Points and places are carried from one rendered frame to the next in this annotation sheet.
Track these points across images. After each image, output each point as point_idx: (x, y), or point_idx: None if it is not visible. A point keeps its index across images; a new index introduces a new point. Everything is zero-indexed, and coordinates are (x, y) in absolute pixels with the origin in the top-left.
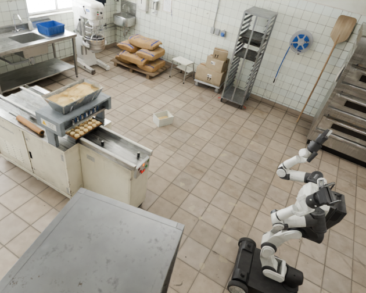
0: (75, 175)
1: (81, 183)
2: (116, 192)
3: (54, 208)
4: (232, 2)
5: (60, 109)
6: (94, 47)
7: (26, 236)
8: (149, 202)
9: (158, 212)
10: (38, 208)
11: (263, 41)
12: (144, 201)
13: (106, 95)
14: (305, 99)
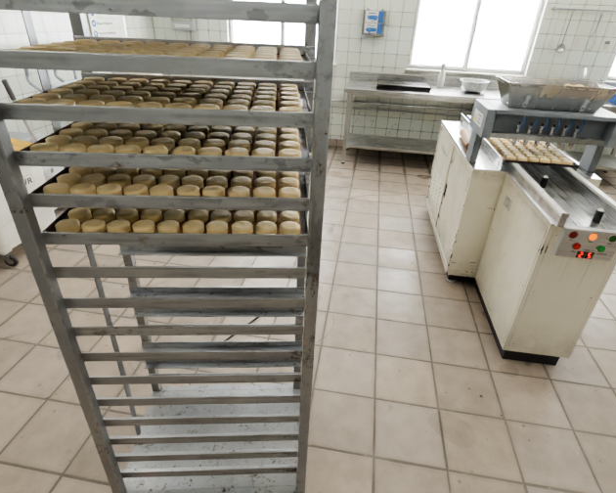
0: (471, 233)
1: (475, 258)
2: (508, 284)
3: (418, 273)
4: None
5: (506, 92)
6: None
7: (362, 270)
8: (573, 377)
9: (576, 403)
10: (403, 261)
11: None
12: (564, 367)
13: None
14: None
